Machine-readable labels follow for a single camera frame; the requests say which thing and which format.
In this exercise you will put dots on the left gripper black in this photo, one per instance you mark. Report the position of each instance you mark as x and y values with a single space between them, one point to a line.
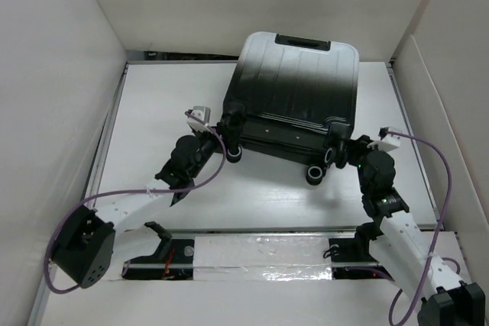
224 133

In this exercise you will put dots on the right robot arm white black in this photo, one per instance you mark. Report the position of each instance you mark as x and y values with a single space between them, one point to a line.
438 294

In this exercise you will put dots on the silver taped mounting rail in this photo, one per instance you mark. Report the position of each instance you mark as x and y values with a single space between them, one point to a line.
258 257

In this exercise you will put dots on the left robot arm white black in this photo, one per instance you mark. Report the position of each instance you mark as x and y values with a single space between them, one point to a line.
85 242

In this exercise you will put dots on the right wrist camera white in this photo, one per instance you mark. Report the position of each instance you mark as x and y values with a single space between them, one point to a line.
389 139

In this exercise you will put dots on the white black hard-shell suitcase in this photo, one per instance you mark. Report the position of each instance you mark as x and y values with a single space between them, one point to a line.
293 98

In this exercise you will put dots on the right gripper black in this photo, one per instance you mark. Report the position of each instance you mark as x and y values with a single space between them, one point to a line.
355 146

